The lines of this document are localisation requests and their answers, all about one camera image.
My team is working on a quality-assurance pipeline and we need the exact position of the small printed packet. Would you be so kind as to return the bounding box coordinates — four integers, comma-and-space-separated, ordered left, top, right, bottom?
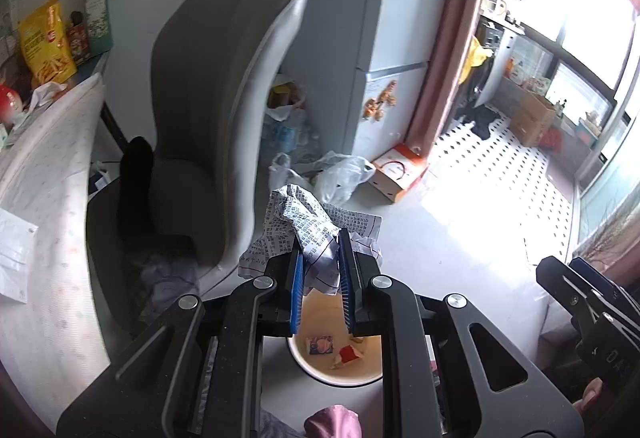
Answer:
305, 335, 335, 356

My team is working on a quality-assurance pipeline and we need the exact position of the dark grey clothing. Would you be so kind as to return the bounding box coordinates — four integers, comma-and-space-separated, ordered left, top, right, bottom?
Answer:
127, 253, 201, 319

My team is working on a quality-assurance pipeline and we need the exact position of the pink cloth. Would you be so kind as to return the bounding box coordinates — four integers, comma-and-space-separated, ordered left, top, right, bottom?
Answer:
304, 405, 362, 438

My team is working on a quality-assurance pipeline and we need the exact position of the printed paper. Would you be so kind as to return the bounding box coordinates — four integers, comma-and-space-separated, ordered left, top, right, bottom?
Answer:
239, 184, 385, 296

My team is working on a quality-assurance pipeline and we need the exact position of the orange white cardboard box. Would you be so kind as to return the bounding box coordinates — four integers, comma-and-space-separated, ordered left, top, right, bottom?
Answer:
370, 143, 430, 204

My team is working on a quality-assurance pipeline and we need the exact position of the person's right hand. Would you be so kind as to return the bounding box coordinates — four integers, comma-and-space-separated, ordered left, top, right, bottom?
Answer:
572, 378, 607, 415

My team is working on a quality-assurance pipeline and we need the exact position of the brown cardboard box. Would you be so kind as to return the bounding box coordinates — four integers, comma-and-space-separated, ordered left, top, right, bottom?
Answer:
509, 90, 558, 148

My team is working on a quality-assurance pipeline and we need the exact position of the bag with yellow contents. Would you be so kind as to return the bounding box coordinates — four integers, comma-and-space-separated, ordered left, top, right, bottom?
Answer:
267, 75, 308, 121

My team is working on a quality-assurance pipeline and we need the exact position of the yellow garment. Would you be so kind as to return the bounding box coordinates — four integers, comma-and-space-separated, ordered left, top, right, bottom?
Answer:
459, 35, 493, 84

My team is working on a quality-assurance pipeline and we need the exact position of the grey chair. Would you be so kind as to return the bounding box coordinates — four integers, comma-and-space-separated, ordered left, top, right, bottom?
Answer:
86, 0, 309, 334

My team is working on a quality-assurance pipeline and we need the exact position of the white plastic bag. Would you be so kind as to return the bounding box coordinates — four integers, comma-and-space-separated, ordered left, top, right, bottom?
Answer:
269, 153, 312, 191

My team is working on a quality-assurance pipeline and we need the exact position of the bag of plastic bottles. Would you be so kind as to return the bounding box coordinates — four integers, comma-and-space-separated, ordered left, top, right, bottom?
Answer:
262, 110, 321, 159

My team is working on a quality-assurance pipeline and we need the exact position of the cream round bin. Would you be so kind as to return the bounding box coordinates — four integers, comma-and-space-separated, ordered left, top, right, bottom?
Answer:
286, 290, 385, 388

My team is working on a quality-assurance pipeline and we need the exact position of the tall green box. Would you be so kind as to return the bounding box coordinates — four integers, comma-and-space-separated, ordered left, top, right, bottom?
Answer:
82, 0, 113, 56

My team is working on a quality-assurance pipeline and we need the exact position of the red white vase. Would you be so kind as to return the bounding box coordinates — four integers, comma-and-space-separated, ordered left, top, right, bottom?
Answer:
0, 85, 23, 126

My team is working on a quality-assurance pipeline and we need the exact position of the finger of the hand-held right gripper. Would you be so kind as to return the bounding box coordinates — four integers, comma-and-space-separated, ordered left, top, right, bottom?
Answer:
536, 257, 601, 331
570, 257, 632, 293

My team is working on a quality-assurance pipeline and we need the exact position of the black cloth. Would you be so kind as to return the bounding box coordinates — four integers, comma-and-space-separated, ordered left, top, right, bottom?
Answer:
462, 108, 501, 139

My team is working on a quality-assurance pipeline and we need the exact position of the crumpled white cloth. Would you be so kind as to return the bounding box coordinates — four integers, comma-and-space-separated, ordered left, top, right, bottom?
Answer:
30, 80, 68, 115

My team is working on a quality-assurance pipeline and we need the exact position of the yellow snack bag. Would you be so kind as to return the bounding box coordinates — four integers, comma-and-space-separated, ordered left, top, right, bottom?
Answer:
17, 0, 78, 89

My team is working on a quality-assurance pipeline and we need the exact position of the tall white box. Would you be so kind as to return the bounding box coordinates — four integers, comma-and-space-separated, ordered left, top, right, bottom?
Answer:
0, 0, 22, 61

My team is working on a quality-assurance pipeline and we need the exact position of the red bag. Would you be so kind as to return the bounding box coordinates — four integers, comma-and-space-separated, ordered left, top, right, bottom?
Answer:
540, 128, 563, 153

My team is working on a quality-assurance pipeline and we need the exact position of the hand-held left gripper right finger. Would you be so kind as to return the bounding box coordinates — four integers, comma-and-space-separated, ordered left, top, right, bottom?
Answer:
337, 228, 586, 438

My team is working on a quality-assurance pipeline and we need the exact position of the small red white scrap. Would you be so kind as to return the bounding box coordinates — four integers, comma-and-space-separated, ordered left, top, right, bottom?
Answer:
330, 340, 366, 369

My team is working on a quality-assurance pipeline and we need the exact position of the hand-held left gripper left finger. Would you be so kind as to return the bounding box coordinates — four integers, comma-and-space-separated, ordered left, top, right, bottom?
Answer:
56, 245, 306, 438

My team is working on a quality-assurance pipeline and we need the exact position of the clear plastic bag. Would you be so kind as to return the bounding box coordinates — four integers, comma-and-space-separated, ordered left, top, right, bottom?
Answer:
312, 150, 377, 206

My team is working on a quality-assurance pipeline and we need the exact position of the white patterned tablecloth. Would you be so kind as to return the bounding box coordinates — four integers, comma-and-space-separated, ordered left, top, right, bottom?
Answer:
0, 73, 121, 429

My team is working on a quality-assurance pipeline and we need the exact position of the pink curtain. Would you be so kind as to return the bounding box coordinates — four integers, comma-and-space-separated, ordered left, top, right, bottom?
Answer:
405, 0, 496, 159

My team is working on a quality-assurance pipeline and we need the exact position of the white paper sheet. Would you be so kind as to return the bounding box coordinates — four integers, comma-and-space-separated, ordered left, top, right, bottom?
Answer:
0, 208, 38, 304

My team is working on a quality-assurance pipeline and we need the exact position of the red snack packet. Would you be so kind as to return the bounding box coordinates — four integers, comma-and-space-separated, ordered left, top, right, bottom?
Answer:
67, 10, 92, 64

